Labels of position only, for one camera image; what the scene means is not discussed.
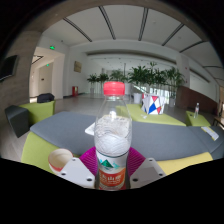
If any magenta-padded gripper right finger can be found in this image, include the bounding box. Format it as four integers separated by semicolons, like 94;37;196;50
127;146;167;190

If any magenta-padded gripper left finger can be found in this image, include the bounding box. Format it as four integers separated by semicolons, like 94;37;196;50
57;146;98;190

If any clear red-capped water bottle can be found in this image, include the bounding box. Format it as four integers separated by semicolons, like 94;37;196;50
93;81;133;191

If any red and white paper cup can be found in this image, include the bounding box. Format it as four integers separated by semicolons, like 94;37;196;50
47;148;74;174

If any white printed booklet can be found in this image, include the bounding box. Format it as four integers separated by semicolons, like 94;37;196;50
84;121;98;136

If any white red blue polyhedron box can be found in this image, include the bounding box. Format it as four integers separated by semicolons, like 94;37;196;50
141;94;166;116

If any green armchair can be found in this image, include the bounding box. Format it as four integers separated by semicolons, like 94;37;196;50
19;100;57;127

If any small clear plastic bottle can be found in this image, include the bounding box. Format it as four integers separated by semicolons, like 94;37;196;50
193;102;200;119

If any brown wooden counter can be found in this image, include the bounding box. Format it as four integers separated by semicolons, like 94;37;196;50
175;85;219;114

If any row of potted green plants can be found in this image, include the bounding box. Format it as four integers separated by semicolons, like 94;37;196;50
86;61;188;108

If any framed wall picture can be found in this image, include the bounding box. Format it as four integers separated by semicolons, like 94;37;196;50
73;60;83;74

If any black wall screen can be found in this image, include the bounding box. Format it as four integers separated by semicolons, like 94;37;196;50
0;54;19;83

